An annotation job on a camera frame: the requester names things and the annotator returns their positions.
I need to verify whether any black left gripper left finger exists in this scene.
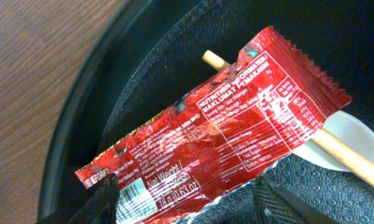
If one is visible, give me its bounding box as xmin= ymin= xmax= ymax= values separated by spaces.
xmin=34 ymin=173 xmax=120 ymax=224

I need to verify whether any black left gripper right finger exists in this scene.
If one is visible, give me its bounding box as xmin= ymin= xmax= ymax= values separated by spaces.
xmin=253 ymin=175 xmax=338 ymax=224

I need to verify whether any red snack wrapper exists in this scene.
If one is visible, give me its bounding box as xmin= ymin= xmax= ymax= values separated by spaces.
xmin=76 ymin=27 xmax=352 ymax=223

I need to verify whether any wooden chopstick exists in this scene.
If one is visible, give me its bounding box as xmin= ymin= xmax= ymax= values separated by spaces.
xmin=197 ymin=50 xmax=374 ymax=188

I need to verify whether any white plastic fork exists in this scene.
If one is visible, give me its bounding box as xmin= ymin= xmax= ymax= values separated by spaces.
xmin=293 ymin=111 xmax=374 ymax=172

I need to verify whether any round black tray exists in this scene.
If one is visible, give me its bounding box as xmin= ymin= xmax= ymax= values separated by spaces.
xmin=37 ymin=1 xmax=374 ymax=219

